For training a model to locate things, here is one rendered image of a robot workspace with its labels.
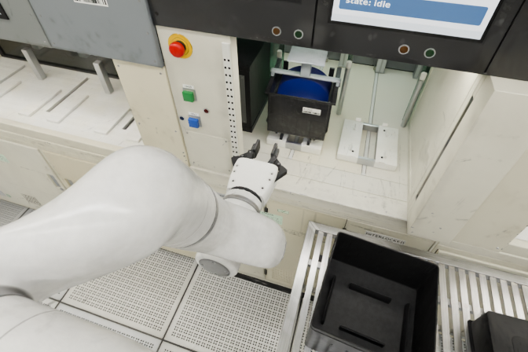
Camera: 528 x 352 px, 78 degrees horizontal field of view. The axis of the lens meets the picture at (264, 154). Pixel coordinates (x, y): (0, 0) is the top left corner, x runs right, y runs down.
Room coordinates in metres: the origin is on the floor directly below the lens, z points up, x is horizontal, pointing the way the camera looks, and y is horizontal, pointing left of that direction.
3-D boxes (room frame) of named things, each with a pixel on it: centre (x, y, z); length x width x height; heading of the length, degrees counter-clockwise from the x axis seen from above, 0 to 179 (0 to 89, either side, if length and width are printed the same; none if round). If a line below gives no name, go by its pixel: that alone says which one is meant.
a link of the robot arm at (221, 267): (0.32, 0.07, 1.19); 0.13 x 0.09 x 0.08; 163
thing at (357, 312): (0.32, -0.29, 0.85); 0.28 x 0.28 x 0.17; 67
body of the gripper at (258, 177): (0.46, 0.03, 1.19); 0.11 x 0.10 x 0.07; 163
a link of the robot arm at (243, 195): (0.40, 0.05, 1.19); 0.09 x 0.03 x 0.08; 73
